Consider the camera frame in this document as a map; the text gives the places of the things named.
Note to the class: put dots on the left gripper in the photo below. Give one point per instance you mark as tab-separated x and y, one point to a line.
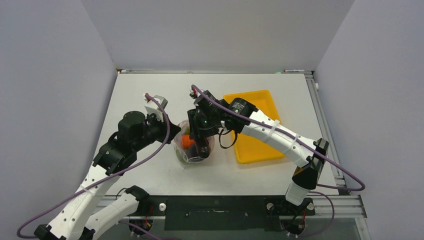
163	126

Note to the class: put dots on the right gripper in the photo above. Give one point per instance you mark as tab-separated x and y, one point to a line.
198	131

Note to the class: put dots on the purple toy eggplant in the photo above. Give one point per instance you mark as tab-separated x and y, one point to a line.
192	155

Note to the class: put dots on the orange toy pumpkin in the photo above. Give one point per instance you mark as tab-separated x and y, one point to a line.
187	142

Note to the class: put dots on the clear zip top bag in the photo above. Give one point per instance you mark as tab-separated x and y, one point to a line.
185	129

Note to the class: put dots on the green toy cabbage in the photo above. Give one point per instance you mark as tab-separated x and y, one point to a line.
181	156

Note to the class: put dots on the yellow plastic tray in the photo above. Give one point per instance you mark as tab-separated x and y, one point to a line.
248	149

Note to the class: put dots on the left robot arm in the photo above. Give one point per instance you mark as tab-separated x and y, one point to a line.
77	221

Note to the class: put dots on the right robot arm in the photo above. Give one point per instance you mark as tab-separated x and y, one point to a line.
242	117

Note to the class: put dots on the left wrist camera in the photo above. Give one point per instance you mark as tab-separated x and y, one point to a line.
152	106

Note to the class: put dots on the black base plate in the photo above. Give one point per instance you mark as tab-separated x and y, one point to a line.
222	212

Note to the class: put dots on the aluminium frame rail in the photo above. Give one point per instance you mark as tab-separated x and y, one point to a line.
220	174

